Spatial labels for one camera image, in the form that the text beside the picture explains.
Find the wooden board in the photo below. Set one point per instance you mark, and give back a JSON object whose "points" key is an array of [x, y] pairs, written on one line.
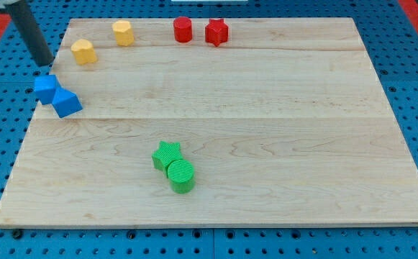
{"points": [[286, 125]]}

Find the yellow heart block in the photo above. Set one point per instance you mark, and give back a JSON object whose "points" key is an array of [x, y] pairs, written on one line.
{"points": [[83, 52]]}

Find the yellow hexagon block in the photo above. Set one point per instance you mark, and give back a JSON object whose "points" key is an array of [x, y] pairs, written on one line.
{"points": [[123, 33]]}

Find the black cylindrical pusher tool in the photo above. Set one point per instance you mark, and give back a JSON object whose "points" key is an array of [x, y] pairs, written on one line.
{"points": [[30, 32]]}

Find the green cylinder block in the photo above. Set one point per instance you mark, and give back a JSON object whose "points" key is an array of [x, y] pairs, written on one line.
{"points": [[181, 176]]}

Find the red cylinder block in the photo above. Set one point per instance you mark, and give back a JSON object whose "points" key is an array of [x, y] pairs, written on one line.
{"points": [[182, 27]]}

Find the red star block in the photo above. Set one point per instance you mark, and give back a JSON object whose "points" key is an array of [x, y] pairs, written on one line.
{"points": [[216, 32]]}

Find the blue cube block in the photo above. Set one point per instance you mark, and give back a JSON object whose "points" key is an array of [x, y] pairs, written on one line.
{"points": [[45, 88]]}

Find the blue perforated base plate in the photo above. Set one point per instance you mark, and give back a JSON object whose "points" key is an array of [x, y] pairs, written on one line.
{"points": [[389, 30]]}

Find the green star block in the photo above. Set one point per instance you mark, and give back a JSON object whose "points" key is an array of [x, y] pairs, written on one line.
{"points": [[167, 153]]}

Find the blue triangle block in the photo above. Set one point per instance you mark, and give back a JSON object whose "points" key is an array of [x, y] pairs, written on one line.
{"points": [[65, 102]]}

